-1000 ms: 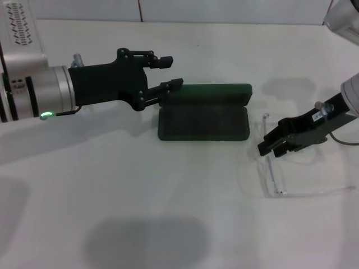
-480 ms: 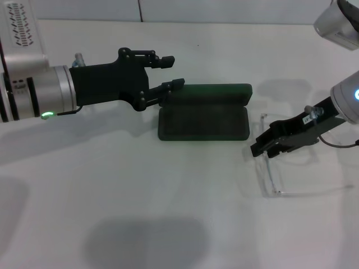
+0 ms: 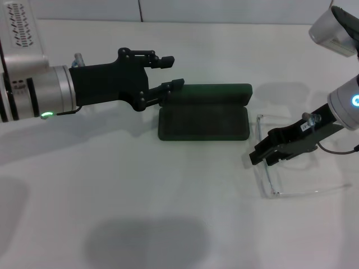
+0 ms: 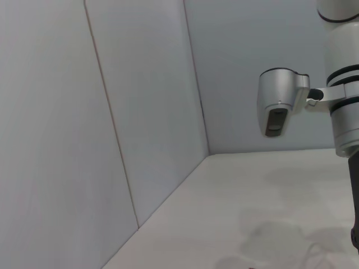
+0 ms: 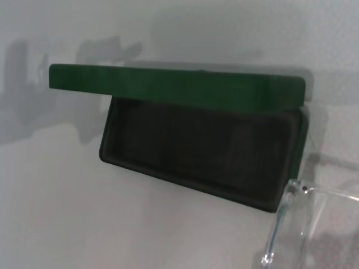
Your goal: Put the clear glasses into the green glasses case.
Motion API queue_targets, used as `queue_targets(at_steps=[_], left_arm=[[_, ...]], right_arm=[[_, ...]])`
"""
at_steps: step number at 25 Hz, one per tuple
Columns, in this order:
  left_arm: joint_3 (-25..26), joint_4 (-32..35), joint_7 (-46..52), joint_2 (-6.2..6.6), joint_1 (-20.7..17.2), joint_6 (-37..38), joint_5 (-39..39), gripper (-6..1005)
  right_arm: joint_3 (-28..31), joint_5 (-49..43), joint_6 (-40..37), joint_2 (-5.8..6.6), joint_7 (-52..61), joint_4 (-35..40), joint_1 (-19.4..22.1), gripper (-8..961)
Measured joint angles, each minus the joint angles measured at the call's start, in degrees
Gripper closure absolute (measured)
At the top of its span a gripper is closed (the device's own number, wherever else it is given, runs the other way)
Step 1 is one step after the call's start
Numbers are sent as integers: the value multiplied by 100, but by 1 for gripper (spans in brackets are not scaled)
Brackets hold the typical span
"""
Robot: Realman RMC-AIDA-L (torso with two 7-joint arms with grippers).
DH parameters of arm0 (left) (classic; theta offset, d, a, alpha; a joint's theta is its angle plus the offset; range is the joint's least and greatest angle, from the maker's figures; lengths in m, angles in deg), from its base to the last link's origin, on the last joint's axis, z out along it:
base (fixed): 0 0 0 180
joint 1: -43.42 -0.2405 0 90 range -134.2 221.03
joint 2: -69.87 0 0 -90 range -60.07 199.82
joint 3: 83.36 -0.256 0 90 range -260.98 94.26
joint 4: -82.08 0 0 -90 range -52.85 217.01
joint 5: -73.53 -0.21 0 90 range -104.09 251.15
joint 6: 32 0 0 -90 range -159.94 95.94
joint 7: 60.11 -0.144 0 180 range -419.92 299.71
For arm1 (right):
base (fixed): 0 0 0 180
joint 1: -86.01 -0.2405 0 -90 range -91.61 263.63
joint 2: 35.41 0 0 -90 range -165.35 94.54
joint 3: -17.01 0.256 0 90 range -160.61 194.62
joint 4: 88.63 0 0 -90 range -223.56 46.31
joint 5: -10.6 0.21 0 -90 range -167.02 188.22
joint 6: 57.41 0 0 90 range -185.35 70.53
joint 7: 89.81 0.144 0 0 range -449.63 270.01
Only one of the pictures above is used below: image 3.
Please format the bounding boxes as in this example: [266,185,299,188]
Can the translucent gripper connector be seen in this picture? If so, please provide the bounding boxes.
[301,112,322,127]
[71,53,85,68]

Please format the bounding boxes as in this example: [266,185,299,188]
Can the translucent right gripper connector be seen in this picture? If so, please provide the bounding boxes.
[301,112,322,127]

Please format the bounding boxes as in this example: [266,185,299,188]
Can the translucent left gripper connector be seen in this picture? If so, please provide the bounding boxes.
[71,53,85,68]

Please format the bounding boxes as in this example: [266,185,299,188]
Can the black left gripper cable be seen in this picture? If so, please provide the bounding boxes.
[40,105,82,120]

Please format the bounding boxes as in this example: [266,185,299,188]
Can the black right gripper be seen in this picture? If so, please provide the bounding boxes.
[248,103,345,167]

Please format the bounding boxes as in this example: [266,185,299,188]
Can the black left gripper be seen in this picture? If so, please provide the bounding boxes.
[68,47,185,112]

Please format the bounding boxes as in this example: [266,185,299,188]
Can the clear frame glasses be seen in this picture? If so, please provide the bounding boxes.
[256,113,353,200]

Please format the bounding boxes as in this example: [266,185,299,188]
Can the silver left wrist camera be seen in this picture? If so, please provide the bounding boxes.
[0,2,50,74]

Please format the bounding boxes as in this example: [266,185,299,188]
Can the green glasses case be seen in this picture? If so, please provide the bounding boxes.
[157,83,254,142]

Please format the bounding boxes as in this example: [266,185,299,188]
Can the dark right gripper cable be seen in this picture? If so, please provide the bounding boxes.
[310,126,359,155]

